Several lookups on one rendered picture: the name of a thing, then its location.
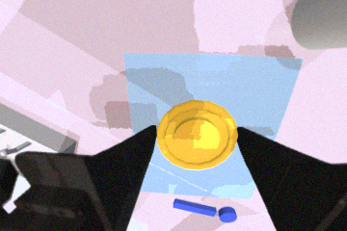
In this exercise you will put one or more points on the yellow plate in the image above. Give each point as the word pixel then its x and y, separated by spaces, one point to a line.
pixel 196 134

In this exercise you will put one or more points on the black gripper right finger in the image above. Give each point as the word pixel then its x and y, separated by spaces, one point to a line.
pixel 300 193

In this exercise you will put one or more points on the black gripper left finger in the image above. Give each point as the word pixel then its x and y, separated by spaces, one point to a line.
pixel 113 177

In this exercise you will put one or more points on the light blue flat mat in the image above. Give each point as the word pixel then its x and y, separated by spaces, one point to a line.
pixel 255 90

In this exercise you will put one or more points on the white dish rack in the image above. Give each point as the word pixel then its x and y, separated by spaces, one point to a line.
pixel 19 133

